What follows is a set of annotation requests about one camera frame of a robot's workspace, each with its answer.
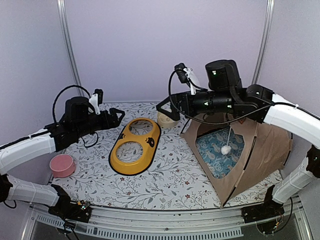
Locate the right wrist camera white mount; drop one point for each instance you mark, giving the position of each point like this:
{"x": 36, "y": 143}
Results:
{"x": 192, "y": 79}

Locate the right aluminium frame post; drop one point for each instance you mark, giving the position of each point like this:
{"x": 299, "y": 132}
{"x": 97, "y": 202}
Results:
{"x": 267, "y": 25}

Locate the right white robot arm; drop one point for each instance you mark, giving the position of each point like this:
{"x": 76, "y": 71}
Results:
{"x": 262, "y": 105}

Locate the black tent pole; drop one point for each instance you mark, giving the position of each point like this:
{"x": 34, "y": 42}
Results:
{"x": 242, "y": 173}

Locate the blue snowman pattern mat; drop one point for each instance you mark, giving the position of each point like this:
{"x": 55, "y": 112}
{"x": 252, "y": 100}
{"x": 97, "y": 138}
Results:
{"x": 209, "y": 146}

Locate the aluminium frame post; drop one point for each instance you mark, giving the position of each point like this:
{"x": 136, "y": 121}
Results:
{"x": 267, "y": 25}
{"x": 62, "y": 13}

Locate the pink round bowl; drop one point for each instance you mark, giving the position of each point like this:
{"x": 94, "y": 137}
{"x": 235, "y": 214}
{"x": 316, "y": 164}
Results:
{"x": 62, "y": 166}

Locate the yellow pet bowl stand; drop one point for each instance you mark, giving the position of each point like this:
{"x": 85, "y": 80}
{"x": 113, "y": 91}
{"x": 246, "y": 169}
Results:
{"x": 134, "y": 152}

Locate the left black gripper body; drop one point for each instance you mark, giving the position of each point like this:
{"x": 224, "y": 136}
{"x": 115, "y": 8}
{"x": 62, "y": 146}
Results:
{"x": 108, "y": 118}

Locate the white pompom hanging toy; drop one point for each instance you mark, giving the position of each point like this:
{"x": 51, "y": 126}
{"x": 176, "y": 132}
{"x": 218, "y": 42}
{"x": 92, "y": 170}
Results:
{"x": 226, "y": 148}

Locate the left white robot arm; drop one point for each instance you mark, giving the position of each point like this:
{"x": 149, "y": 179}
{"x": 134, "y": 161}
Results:
{"x": 18, "y": 152}

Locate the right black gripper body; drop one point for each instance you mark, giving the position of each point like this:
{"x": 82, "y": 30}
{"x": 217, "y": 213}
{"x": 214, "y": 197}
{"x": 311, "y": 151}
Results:
{"x": 175, "y": 104}

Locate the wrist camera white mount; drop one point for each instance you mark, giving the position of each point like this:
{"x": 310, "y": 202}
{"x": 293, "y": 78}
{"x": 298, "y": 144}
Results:
{"x": 94, "y": 104}
{"x": 192, "y": 79}

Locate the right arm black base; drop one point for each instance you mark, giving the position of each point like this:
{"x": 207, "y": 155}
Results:
{"x": 267, "y": 209}

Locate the cream round bowl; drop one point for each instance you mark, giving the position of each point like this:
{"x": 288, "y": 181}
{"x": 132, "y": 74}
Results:
{"x": 165, "y": 122}

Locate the beige fabric pet tent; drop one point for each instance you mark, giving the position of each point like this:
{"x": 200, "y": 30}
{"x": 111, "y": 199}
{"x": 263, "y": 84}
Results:
{"x": 271, "y": 151}

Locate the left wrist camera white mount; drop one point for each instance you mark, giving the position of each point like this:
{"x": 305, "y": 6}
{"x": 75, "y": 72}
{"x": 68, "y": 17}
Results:
{"x": 94, "y": 104}

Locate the left aluminium frame post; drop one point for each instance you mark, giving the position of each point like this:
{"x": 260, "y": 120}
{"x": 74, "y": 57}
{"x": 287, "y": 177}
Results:
{"x": 62, "y": 13}

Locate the aluminium front rail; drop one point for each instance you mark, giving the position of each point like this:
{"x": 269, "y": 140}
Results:
{"x": 109, "y": 223}

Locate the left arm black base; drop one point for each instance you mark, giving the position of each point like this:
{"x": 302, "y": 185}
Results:
{"x": 65, "y": 208}

